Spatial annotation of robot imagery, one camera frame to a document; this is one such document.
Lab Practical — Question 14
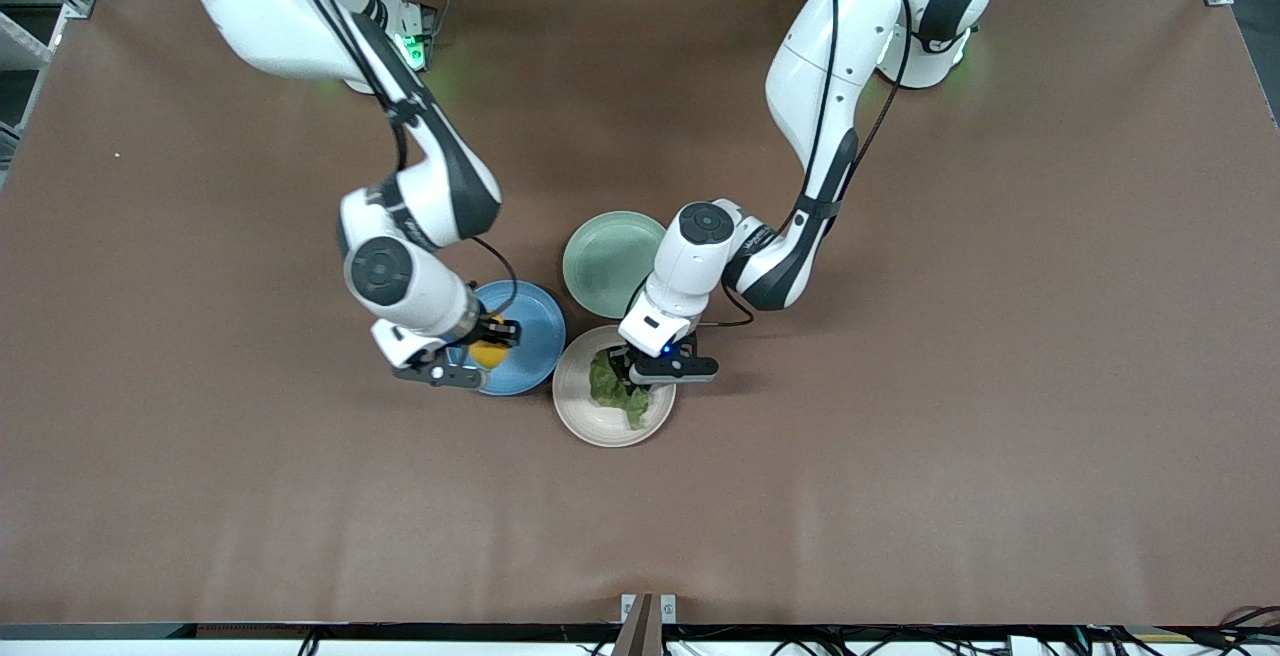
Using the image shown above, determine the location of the green lettuce leaf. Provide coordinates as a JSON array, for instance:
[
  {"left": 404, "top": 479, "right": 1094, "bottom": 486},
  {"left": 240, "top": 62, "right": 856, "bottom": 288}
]
[{"left": 588, "top": 348, "right": 655, "bottom": 431}]

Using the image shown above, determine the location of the blue plate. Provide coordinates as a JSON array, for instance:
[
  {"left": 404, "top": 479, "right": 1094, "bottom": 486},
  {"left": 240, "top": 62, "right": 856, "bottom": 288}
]
[{"left": 445, "top": 280, "right": 568, "bottom": 397}]

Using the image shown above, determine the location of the beige plate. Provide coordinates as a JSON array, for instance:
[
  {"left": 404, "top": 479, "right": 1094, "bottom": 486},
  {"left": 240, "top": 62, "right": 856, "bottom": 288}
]
[{"left": 552, "top": 325, "right": 678, "bottom": 449}]

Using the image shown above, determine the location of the light green plate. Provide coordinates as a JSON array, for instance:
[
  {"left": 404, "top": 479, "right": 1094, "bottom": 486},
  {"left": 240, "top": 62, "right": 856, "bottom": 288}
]
[{"left": 561, "top": 210, "right": 668, "bottom": 320}]

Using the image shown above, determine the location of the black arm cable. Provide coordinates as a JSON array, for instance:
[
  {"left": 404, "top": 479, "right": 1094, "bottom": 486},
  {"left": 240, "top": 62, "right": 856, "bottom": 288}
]
[
  {"left": 698, "top": 0, "right": 913, "bottom": 329},
  {"left": 285, "top": 0, "right": 523, "bottom": 322}
]

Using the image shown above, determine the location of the metal table bracket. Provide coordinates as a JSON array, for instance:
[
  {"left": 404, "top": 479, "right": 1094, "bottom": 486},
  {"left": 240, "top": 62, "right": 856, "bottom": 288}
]
[{"left": 612, "top": 593, "right": 678, "bottom": 656}]

